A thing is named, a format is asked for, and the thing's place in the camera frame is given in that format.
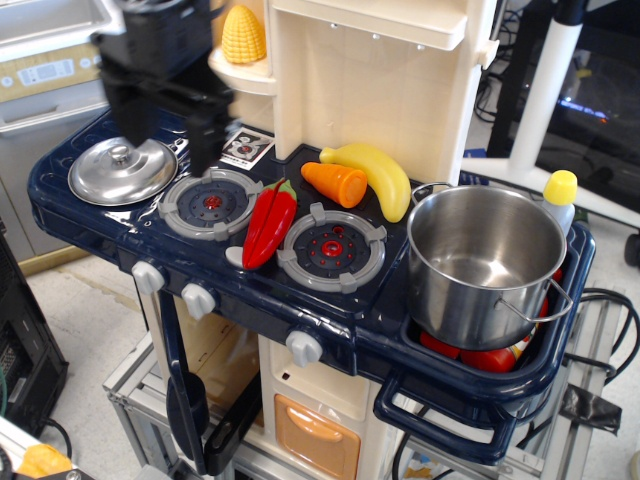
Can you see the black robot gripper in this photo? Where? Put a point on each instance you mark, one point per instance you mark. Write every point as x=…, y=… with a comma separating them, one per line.
x=160, y=61

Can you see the navy hanging toy spoon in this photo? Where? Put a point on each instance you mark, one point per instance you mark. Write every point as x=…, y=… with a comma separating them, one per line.
x=186, y=398

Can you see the black computer case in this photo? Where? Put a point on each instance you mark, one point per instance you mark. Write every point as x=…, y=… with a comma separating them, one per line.
x=33, y=369

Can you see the grey stove knob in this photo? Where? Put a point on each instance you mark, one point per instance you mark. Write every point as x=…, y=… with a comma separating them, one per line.
x=304, y=348
x=198, y=300
x=147, y=277

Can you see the grey left stove burner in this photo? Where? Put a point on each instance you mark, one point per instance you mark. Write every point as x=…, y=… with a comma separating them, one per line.
x=212, y=208

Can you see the grey middle stove knob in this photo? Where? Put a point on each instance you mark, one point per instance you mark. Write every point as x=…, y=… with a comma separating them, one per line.
x=198, y=300

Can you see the white pipe stand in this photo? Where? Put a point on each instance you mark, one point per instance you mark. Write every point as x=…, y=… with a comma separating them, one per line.
x=569, y=100

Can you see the orange toy drawer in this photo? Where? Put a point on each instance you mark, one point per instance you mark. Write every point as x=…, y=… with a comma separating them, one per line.
x=321, y=443

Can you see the navy toy kitchen countertop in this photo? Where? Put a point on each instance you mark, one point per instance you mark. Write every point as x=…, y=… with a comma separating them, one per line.
x=367, y=334

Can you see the red toy ketchup bottle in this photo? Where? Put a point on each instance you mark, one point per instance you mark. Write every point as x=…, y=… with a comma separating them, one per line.
x=490, y=358

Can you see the yellow toy corn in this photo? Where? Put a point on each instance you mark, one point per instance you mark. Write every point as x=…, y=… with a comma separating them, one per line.
x=243, y=38

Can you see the red toy chili pepper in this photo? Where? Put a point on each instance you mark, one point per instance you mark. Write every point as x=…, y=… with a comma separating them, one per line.
x=272, y=217

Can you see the cream toy kitchen tower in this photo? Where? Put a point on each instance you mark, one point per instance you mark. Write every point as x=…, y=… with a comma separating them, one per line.
x=401, y=76

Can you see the grey right stove knob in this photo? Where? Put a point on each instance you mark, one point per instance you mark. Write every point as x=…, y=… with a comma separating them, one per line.
x=304, y=348

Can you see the yellow capped squeeze bottle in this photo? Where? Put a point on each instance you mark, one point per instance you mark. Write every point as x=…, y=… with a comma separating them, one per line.
x=559, y=195

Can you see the steel pot lid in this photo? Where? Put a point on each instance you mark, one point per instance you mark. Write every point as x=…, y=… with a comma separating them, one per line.
x=114, y=173

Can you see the grey left stove knob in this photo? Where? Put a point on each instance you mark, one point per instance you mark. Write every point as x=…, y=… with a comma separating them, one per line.
x=147, y=277

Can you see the black white sticker label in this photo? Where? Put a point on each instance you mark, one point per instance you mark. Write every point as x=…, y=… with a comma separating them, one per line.
x=246, y=147

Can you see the grey right stove burner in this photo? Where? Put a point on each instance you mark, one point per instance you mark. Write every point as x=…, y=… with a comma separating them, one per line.
x=332, y=251

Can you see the stainless steel pot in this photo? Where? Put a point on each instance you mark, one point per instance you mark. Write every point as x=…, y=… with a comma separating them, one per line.
x=481, y=264

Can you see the black oven door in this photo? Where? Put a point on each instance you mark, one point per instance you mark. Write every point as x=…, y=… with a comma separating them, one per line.
x=226, y=437

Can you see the orange toy carrot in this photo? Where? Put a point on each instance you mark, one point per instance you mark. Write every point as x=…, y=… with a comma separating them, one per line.
x=344, y=185

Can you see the yellow toy banana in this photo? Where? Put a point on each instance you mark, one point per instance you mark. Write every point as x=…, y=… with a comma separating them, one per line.
x=385, y=176

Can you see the grey stove burner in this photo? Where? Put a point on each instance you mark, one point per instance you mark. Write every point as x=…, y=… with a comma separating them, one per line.
x=332, y=251
x=212, y=208

